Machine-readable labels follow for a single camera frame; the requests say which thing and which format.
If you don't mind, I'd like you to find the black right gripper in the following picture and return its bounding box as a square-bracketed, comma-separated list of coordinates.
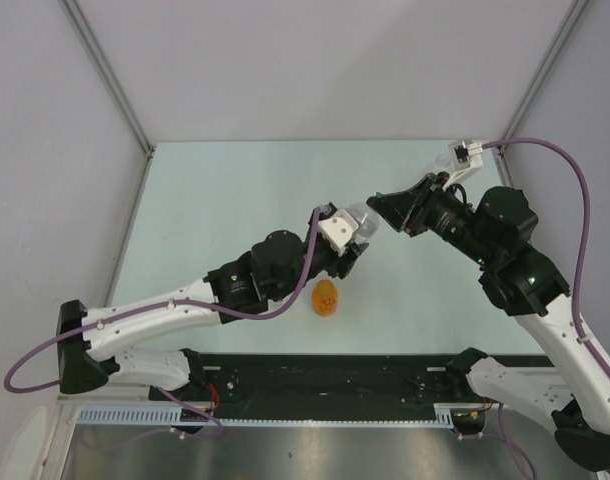
[367, 171, 495, 268]

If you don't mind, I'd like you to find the orange juice bottle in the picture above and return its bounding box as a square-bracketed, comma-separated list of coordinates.
[311, 279, 338, 317]

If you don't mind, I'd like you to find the large clear bottle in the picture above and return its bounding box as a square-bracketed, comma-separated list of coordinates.
[423, 155, 455, 184]

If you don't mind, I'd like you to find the clear bottle blue cap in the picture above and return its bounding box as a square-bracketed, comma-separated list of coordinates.
[346, 203, 380, 239]

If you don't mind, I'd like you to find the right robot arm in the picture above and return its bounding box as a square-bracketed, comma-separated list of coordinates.
[367, 172, 610, 472]

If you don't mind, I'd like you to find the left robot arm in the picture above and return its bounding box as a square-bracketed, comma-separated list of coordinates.
[57, 204, 379, 400]

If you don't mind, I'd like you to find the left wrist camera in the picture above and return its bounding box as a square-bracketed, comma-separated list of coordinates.
[318, 208, 359, 256]

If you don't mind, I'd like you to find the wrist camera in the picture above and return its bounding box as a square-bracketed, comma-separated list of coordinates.
[444, 140, 484, 189]
[318, 208, 359, 256]

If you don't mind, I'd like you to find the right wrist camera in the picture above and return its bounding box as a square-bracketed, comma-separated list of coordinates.
[444, 140, 484, 189]

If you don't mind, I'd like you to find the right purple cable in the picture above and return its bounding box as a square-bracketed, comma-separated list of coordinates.
[482, 137, 610, 391]

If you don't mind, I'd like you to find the purple cable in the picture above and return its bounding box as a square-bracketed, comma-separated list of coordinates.
[482, 137, 610, 391]
[3, 207, 324, 394]

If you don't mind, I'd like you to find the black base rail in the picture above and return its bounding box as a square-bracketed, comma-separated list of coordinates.
[147, 352, 506, 421]

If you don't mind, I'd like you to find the right aluminium frame post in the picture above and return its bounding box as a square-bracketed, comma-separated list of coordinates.
[500, 0, 592, 139]

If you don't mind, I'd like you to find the aluminium frame post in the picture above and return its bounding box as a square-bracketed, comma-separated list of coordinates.
[58, 0, 153, 157]
[500, 0, 592, 139]

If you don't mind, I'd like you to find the grey cable duct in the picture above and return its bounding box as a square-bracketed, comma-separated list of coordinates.
[79, 404, 459, 429]

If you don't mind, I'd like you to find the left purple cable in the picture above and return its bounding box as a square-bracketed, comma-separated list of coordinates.
[3, 207, 324, 394]

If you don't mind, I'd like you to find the left aluminium frame post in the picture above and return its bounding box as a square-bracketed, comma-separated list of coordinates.
[58, 0, 153, 157]

